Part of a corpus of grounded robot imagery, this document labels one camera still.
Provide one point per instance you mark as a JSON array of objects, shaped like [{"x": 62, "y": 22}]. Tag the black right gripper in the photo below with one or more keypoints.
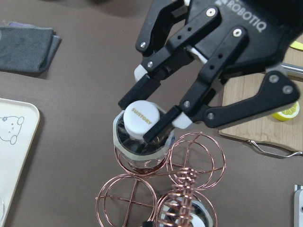
[{"x": 254, "y": 33}]

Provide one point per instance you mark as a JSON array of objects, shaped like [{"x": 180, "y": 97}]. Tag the tea bottle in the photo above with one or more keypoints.
[
  {"x": 129, "y": 127},
  {"x": 170, "y": 215}
]

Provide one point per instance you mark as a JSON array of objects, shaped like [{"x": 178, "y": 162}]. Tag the copper wire bottle basket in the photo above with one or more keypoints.
[{"x": 195, "y": 164}]

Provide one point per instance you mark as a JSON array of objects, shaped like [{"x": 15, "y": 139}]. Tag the yellow plastic knife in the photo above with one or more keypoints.
[{"x": 297, "y": 45}]

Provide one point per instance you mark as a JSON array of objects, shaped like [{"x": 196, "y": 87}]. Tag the bamboo cutting board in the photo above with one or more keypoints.
[{"x": 287, "y": 134}]

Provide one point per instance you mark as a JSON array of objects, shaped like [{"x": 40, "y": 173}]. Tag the steel muddler black tip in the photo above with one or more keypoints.
[{"x": 292, "y": 70}]

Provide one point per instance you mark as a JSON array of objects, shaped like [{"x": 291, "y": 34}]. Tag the lemon half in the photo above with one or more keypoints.
[{"x": 287, "y": 114}]

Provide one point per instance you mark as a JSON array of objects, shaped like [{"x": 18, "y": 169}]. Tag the grey folded cloth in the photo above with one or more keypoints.
[{"x": 26, "y": 48}]

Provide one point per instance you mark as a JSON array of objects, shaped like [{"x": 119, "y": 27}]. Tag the cream rabbit tray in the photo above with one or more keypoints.
[{"x": 18, "y": 125}]

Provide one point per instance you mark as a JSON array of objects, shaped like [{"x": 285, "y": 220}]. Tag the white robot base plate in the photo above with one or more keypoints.
[{"x": 298, "y": 205}]

